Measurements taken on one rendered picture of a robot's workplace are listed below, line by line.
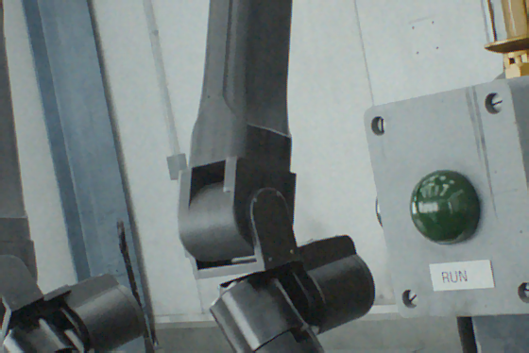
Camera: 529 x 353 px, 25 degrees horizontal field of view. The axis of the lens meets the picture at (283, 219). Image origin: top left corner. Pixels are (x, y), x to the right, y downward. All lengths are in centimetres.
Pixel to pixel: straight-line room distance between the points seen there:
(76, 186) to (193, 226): 855
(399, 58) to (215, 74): 636
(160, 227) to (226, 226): 823
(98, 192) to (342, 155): 224
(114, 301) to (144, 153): 793
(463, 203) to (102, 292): 74
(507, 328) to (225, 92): 39
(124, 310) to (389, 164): 68
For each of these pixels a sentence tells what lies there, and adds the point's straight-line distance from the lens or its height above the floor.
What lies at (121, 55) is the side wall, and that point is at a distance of 915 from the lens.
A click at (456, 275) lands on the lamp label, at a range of 48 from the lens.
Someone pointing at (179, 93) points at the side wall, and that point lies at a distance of 866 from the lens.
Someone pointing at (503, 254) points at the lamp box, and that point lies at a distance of 46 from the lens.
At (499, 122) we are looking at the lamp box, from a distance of 46.
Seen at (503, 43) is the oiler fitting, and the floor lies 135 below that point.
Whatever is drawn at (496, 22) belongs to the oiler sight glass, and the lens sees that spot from 54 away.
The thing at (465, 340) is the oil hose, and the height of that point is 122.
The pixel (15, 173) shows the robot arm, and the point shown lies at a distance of 121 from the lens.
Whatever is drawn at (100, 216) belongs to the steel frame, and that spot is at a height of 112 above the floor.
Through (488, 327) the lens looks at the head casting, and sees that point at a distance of 53.
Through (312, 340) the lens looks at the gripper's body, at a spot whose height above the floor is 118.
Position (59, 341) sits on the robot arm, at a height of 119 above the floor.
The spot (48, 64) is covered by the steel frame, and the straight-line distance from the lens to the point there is 946.
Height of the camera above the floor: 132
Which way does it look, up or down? 3 degrees down
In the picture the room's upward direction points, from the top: 10 degrees counter-clockwise
